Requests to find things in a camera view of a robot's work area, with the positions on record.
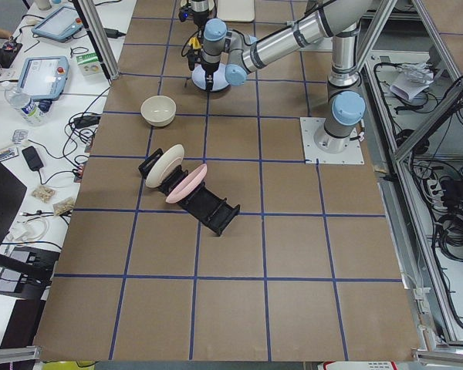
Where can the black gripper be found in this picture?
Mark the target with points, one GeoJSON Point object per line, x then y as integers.
{"type": "Point", "coordinates": [197, 18]}
{"type": "Point", "coordinates": [209, 68]}

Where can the blue plate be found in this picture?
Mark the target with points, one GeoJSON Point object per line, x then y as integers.
{"type": "Point", "coordinates": [219, 81]}

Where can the yellow bread piece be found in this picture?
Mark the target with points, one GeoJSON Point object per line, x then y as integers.
{"type": "Point", "coordinates": [194, 43]}

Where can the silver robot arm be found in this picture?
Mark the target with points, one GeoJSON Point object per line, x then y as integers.
{"type": "Point", "coordinates": [337, 20]}
{"type": "Point", "coordinates": [200, 6]}

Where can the cream plate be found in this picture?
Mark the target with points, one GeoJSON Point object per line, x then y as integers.
{"type": "Point", "coordinates": [163, 164]}

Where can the pink plate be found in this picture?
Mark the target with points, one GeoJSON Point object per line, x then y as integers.
{"type": "Point", "coordinates": [187, 185]}

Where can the black plate rack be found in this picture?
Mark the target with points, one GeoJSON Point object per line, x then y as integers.
{"type": "Point", "coordinates": [212, 211]}

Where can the cream rectangular tray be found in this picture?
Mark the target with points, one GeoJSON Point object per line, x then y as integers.
{"type": "Point", "coordinates": [236, 10]}

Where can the cream ceramic bowl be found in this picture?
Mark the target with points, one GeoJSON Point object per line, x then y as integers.
{"type": "Point", "coordinates": [158, 111]}

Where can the green white carton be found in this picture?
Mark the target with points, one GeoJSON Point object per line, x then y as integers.
{"type": "Point", "coordinates": [88, 64]}

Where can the far teach pendant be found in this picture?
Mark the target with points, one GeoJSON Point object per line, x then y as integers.
{"type": "Point", "coordinates": [60, 25]}

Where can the teach pendant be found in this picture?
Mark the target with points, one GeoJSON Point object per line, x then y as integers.
{"type": "Point", "coordinates": [44, 77]}
{"type": "Point", "coordinates": [60, 25]}

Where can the near teach pendant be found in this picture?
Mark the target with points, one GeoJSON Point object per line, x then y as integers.
{"type": "Point", "coordinates": [44, 77]}

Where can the clear water bottle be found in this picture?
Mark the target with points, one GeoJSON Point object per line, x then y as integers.
{"type": "Point", "coordinates": [23, 103]}

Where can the black power adapter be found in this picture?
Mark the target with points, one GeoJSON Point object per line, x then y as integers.
{"type": "Point", "coordinates": [32, 158]}

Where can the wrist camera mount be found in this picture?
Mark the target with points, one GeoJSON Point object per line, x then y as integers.
{"type": "Point", "coordinates": [194, 58]}

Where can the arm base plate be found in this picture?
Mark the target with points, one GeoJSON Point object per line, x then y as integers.
{"type": "Point", "coordinates": [320, 148]}

